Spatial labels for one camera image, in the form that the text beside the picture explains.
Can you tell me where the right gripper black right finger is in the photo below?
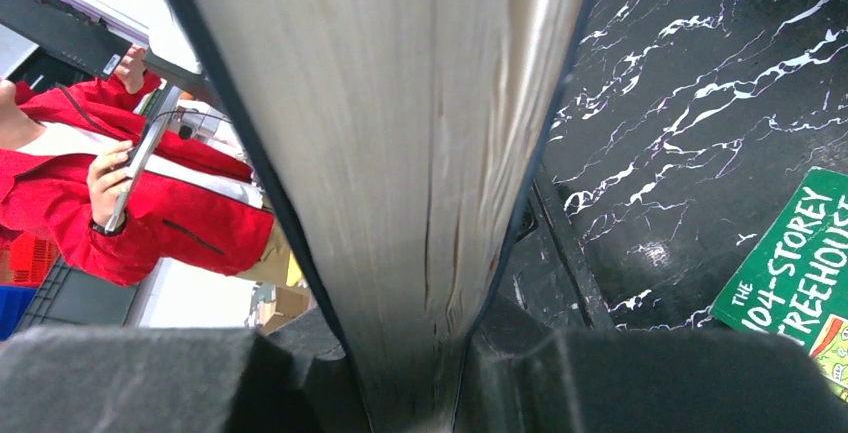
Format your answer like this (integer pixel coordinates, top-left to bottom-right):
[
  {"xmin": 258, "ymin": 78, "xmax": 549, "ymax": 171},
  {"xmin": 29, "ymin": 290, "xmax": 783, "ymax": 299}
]
[{"xmin": 455, "ymin": 297, "xmax": 847, "ymax": 432}]

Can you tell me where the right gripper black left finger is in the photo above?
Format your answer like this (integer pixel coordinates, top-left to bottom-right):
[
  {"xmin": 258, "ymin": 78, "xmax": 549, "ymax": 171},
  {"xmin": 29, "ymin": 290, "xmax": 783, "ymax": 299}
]
[{"xmin": 1, "ymin": 309, "xmax": 370, "ymax": 432}]

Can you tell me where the dark green storey treehouse book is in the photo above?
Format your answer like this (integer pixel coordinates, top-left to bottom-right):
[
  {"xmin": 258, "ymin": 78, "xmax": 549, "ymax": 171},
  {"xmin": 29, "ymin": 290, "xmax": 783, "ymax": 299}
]
[{"xmin": 711, "ymin": 167, "xmax": 847, "ymax": 400}]

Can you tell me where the grey blue book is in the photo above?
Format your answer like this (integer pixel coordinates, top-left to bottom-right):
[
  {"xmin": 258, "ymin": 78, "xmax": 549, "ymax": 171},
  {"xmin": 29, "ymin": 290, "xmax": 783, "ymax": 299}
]
[{"xmin": 167, "ymin": 0, "xmax": 593, "ymax": 432}]

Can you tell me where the person in white shirt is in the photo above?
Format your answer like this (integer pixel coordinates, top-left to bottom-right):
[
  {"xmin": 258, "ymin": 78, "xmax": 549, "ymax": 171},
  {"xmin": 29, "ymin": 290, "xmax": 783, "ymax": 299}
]
[{"xmin": 1, "ymin": 46, "xmax": 303, "ymax": 287}]

